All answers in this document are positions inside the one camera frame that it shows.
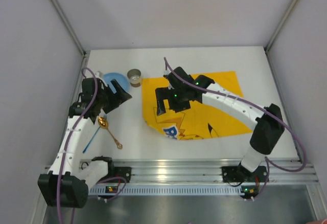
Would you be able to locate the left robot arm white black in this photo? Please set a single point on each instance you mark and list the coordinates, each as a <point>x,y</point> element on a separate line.
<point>80,163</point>

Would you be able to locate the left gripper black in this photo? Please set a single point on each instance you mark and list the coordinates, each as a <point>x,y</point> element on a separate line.
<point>110,99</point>

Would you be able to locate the aluminium mounting rail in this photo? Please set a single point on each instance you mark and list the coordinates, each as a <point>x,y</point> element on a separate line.
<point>203,172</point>

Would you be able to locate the blue fork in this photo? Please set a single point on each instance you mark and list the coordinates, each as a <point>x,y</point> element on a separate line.
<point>101,124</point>

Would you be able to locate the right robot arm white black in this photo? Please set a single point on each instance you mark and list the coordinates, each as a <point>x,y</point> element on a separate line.
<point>265,122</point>

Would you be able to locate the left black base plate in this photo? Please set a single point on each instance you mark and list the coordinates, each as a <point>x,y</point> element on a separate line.
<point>124,172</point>

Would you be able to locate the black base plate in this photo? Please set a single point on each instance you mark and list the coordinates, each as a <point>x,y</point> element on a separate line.
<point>230,174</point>
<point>124,172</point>

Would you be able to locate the gold spoon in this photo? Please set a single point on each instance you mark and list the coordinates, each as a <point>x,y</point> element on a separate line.
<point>118,144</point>

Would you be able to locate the left frame post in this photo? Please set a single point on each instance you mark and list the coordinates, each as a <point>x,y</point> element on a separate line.
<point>67,25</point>

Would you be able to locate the slotted cable duct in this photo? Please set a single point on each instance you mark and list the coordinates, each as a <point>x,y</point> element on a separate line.
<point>171,190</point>

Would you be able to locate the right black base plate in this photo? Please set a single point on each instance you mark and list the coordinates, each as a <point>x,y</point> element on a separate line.
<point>230,174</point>

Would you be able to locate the metal cup brown base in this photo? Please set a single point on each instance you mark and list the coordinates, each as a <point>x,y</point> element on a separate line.
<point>135,77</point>

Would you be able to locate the yellow Pikachu cloth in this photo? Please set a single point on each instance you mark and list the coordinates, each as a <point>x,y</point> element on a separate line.
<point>198,122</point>

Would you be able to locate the light blue plate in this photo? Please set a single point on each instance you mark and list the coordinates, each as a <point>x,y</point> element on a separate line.
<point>120,78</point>

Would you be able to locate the right frame post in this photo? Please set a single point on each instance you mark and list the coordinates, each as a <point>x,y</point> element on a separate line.
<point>281,24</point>

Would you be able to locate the frame post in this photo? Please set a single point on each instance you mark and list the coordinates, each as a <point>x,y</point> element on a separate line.
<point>281,24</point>
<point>67,25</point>

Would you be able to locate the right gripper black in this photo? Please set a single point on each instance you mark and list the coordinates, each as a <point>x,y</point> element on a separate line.
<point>165,94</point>

